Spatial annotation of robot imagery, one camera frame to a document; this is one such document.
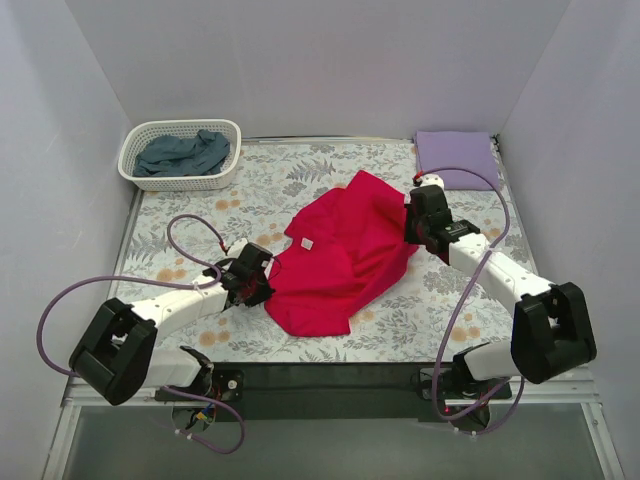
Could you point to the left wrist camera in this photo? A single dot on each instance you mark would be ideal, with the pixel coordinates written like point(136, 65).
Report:
point(234, 250)

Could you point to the white perforated plastic basket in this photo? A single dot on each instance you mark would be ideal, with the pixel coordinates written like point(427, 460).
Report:
point(140, 136)

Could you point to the aluminium frame rail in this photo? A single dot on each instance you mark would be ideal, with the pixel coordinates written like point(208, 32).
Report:
point(574, 386)

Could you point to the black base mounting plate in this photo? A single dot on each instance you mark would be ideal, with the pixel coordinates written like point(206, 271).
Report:
point(320, 391)

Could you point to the crumpled grey-blue t shirt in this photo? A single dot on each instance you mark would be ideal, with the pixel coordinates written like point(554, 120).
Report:
point(171, 156)

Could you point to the folded purple t shirt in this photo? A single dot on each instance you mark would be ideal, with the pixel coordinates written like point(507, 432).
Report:
point(464, 160)

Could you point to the floral patterned table cloth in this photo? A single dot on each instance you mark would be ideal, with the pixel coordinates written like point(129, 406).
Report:
point(173, 232)

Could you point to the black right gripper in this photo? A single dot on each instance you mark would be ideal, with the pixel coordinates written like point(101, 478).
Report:
point(413, 230)

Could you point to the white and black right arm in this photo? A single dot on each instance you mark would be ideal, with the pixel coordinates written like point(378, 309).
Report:
point(551, 330)

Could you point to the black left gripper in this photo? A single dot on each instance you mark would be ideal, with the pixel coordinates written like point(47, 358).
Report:
point(257, 288)

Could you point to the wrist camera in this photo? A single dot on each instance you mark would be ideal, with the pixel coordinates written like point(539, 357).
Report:
point(234, 250)
point(427, 179)

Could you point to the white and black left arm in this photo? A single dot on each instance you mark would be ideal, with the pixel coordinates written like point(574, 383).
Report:
point(117, 354)

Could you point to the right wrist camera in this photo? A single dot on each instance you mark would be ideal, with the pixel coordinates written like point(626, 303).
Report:
point(427, 179)

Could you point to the red t shirt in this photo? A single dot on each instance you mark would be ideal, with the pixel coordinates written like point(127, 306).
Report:
point(347, 248)

